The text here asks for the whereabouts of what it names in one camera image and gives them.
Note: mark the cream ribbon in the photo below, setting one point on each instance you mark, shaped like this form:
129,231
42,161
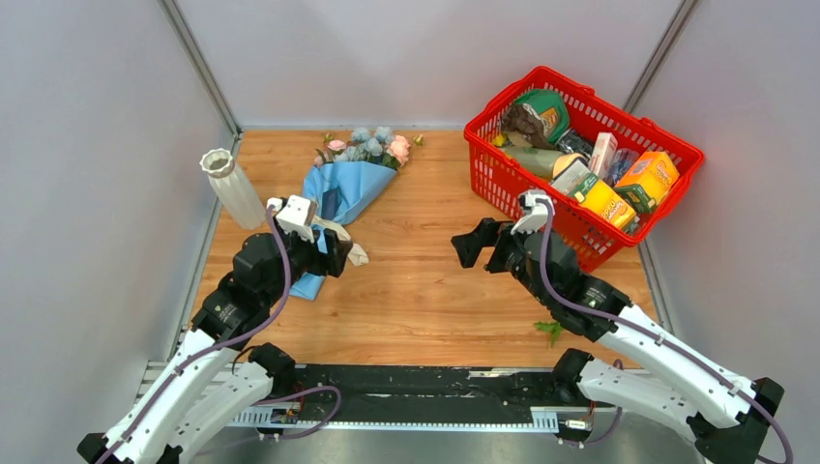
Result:
356,255

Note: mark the yellow green box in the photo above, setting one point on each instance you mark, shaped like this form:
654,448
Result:
598,197

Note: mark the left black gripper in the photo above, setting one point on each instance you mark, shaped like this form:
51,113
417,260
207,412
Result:
332,262

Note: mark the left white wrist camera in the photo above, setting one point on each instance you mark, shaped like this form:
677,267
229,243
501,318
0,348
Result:
294,214

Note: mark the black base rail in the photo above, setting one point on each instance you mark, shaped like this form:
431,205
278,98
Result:
427,398

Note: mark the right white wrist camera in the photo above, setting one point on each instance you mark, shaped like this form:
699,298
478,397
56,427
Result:
538,212

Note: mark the toy carrot with leaves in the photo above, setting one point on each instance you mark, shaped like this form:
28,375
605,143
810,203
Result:
552,330

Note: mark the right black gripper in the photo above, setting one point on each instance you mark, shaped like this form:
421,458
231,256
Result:
489,233

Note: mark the brown crumpled bag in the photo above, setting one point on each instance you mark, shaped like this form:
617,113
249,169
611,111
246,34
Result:
525,121

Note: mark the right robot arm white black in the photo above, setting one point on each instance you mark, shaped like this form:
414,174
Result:
725,415

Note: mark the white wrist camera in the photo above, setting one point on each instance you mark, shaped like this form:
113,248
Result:
538,212
294,214

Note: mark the orange box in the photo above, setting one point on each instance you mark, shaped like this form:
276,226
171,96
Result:
648,182

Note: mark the olive green bottle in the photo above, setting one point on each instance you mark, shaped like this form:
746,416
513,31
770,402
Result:
543,163

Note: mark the green snack bag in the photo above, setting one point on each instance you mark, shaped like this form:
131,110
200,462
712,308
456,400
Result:
548,104

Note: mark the clear plastic bottle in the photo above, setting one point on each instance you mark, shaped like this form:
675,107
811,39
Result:
622,160

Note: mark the red shopping basket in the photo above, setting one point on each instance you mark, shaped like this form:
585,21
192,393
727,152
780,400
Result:
500,180

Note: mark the pink white box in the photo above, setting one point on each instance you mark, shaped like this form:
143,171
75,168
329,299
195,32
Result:
603,154

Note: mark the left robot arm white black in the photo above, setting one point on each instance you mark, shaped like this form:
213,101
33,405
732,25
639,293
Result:
175,418

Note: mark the dark foil packet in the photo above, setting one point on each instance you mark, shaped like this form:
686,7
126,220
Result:
571,142

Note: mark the white ribbed vase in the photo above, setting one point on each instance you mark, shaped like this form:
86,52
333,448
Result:
233,188

